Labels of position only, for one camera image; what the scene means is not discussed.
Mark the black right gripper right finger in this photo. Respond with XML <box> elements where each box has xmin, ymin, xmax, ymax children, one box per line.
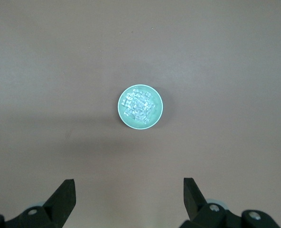
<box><xmin>178</xmin><ymin>177</ymin><xmax>281</xmax><ymax>228</ymax></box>

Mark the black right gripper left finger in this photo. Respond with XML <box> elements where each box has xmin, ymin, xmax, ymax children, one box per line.
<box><xmin>0</xmin><ymin>179</ymin><xmax>77</xmax><ymax>228</ymax></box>

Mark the green round bowl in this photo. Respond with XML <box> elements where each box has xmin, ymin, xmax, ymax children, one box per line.
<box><xmin>117</xmin><ymin>84</ymin><xmax>164</xmax><ymax>131</ymax></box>

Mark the brown table cover sheet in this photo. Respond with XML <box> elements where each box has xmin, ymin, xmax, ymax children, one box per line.
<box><xmin>0</xmin><ymin>0</ymin><xmax>281</xmax><ymax>228</ymax></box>

